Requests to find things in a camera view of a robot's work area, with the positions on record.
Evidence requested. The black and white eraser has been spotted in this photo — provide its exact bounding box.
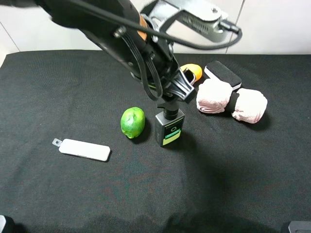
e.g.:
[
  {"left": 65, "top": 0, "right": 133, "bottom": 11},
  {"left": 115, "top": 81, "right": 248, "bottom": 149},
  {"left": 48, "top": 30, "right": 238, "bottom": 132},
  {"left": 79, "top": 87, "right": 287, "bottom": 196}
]
[{"left": 204, "top": 61, "right": 242, "bottom": 91}]

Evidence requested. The black pump bottle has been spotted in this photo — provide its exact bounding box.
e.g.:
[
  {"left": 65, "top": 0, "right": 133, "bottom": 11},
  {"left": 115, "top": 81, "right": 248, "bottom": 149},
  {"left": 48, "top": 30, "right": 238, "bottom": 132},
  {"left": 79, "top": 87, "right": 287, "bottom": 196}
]
[{"left": 155, "top": 101, "right": 185, "bottom": 147}]

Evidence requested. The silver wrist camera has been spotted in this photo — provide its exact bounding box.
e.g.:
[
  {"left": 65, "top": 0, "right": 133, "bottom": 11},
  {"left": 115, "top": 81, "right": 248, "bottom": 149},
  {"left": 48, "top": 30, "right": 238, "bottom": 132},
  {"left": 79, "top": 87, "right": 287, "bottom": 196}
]
[{"left": 141, "top": 0, "right": 228, "bottom": 42}]

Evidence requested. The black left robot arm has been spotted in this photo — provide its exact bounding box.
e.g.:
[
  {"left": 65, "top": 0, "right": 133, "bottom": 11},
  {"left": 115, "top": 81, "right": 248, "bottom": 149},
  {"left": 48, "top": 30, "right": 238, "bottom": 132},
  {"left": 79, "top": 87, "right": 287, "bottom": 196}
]
[{"left": 0, "top": 0, "right": 188, "bottom": 101}]

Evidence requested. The black table cloth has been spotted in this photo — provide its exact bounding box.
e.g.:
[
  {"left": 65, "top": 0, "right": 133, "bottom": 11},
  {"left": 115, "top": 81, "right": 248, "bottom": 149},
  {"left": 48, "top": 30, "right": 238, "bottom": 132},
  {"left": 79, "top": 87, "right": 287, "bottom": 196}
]
[{"left": 0, "top": 50, "right": 311, "bottom": 233}]

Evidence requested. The pink rolled towel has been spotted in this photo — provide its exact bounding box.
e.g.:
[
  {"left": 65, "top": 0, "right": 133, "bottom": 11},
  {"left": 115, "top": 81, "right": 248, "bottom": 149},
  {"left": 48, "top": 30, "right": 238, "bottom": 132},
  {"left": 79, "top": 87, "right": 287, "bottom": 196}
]
[{"left": 196, "top": 79, "right": 268, "bottom": 124}]

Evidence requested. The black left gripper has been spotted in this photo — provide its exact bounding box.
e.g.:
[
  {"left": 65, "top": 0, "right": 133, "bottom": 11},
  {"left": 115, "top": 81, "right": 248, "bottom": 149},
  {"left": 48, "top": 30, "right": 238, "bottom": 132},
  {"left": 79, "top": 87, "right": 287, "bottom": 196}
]
[{"left": 85, "top": 21, "right": 196, "bottom": 107}]

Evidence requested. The yellow lemon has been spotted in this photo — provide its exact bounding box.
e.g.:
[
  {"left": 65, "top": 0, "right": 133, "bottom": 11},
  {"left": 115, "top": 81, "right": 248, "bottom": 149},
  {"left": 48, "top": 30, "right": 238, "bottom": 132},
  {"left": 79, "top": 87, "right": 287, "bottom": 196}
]
[{"left": 180, "top": 64, "right": 203, "bottom": 83}]

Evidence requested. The green lime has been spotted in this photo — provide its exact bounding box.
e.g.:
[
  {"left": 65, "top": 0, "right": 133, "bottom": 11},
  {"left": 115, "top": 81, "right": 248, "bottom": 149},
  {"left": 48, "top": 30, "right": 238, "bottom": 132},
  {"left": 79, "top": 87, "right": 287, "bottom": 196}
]
[{"left": 121, "top": 107, "right": 145, "bottom": 139}]

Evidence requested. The black cable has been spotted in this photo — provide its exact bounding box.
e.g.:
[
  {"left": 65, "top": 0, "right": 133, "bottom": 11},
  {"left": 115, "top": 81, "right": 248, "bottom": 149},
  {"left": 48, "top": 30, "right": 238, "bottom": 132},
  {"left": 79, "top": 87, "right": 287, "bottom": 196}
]
[{"left": 70, "top": 0, "right": 243, "bottom": 50}]

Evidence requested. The white rectangular case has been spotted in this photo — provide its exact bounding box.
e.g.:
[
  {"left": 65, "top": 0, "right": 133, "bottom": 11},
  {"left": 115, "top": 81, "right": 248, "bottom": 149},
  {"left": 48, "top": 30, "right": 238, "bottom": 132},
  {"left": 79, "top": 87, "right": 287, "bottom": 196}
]
[{"left": 52, "top": 138, "right": 111, "bottom": 162}]

